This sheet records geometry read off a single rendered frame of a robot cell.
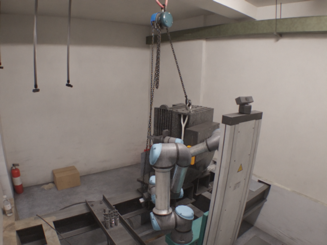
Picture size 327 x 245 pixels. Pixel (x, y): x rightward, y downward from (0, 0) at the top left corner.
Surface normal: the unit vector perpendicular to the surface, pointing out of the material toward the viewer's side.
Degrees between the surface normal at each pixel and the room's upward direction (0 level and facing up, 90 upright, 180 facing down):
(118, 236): 0
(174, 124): 90
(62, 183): 90
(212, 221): 90
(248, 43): 90
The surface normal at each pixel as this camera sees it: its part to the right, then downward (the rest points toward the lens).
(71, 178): 0.61, 0.21
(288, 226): -0.81, 0.11
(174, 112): -0.64, 0.16
